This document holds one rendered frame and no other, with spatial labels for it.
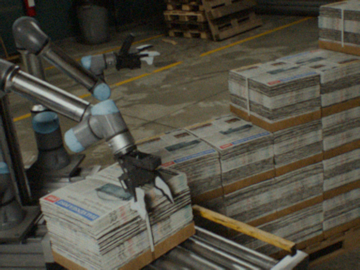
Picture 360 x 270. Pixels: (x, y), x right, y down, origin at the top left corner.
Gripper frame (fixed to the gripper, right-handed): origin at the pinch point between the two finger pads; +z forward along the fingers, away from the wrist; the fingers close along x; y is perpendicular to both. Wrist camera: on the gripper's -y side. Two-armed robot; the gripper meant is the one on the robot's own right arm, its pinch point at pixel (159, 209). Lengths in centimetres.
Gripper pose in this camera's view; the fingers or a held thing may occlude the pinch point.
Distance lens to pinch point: 157.6
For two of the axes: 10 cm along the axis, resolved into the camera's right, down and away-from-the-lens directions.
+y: -5.4, 3.2, 7.8
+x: -7.0, 3.3, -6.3
